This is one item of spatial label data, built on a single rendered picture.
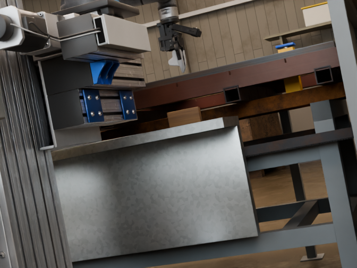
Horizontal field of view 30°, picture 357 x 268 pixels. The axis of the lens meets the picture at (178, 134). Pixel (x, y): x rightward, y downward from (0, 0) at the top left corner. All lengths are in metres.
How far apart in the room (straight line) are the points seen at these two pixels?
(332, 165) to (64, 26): 0.99
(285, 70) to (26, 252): 0.96
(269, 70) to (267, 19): 7.61
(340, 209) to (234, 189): 0.34
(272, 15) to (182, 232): 7.69
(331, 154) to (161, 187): 0.55
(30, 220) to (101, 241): 0.63
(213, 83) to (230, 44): 7.65
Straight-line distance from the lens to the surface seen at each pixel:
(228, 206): 2.11
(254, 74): 2.11
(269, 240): 2.21
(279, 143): 2.09
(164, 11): 2.60
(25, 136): 1.72
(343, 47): 1.74
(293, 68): 2.09
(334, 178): 2.14
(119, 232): 2.25
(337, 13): 1.75
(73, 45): 1.55
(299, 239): 2.19
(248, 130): 8.32
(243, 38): 9.75
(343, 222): 2.16
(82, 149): 2.09
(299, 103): 2.24
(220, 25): 9.85
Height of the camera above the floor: 0.63
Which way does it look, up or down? 1 degrees up
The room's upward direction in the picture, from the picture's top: 11 degrees counter-clockwise
